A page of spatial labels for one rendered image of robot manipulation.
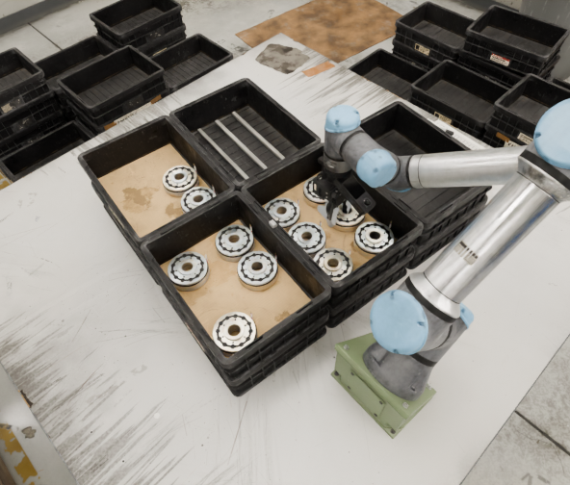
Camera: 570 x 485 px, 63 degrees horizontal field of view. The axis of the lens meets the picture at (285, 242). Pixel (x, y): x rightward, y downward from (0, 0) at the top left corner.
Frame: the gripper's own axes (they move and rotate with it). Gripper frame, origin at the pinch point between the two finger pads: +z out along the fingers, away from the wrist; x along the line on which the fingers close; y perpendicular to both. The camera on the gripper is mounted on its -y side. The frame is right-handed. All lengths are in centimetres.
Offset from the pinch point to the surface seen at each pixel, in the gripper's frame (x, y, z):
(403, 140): -40.1, 8.0, 2.2
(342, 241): 3.6, -4.4, 2.0
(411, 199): -21.4, -8.8, 2.2
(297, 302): 25.7, -8.9, 2.1
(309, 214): 3.0, 8.5, 2.1
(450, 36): -171, 66, 47
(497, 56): -148, 28, 32
